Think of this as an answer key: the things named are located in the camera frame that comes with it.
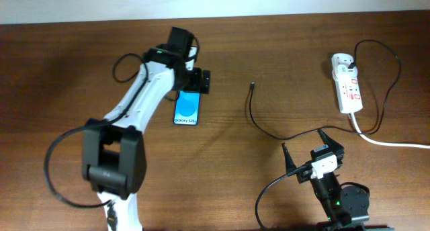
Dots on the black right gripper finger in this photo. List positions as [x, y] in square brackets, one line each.
[290, 166]
[332, 144]

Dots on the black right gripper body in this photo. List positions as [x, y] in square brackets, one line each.
[303, 174]

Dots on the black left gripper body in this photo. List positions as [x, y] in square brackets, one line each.
[192, 80]

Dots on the blue Galaxy smartphone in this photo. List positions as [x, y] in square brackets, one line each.
[187, 109]

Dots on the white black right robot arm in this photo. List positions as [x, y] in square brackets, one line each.
[345, 204]

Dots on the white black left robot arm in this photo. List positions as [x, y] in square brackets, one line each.
[114, 160]

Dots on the white USB charger adapter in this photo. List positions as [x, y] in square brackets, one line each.
[342, 71]

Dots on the white power strip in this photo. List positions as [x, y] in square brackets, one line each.
[348, 93]

